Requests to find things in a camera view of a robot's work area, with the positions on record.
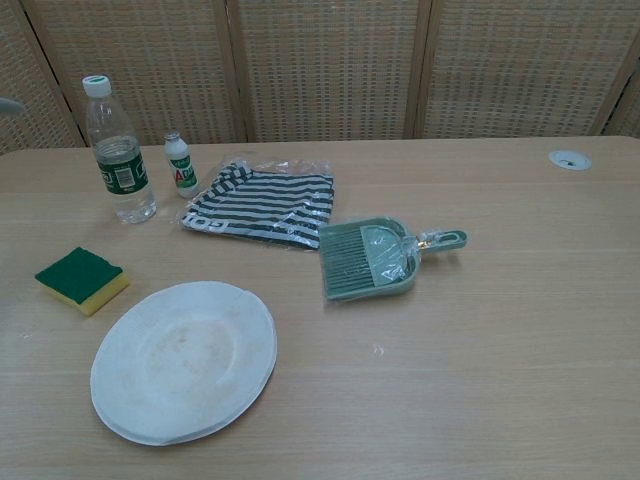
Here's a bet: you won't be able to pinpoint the green yellow sponge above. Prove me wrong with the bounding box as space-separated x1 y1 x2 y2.
33 245 132 318

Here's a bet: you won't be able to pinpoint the white round plate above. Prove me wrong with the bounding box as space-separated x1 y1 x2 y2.
89 281 278 433

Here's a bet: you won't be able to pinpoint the clear green-label water bottle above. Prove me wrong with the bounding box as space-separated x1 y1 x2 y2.
82 73 158 225

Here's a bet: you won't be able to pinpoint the small white drink bottle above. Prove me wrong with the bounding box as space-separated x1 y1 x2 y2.
164 132 200 198

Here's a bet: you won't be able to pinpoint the striped shirt in plastic bag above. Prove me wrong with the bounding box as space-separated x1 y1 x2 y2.
178 158 337 252

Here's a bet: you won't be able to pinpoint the woven bamboo folding screen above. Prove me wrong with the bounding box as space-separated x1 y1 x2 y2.
0 0 640 157

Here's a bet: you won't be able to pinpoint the green dustpan and brush set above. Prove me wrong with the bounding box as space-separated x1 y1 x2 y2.
317 215 471 304

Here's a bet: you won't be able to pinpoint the white round cable grommet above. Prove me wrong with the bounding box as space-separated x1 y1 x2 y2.
548 148 593 173

